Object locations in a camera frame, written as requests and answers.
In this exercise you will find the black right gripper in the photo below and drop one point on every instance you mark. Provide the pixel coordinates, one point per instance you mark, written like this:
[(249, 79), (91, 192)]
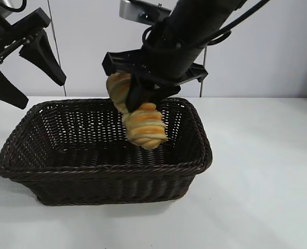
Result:
[(164, 64)]

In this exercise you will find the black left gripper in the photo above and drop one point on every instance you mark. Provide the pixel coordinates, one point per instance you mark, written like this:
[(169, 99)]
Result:
[(16, 33)]

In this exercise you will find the long striped bread loaf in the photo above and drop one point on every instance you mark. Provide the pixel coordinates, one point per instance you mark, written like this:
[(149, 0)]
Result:
[(145, 129)]

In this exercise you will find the dark brown wicker basket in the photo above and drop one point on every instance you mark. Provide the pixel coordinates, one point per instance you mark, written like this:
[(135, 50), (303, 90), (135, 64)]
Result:
[(104, 176)]

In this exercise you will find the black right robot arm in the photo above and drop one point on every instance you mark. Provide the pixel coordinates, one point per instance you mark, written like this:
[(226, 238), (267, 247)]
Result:
[(195, 20)]

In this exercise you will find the thin grey vertical rod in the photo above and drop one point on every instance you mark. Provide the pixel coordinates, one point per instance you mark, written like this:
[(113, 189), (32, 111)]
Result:
[(64, 90), (201, 89)]

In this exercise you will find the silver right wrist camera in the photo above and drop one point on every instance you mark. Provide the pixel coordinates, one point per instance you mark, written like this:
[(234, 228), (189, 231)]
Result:
[(140, 10)]

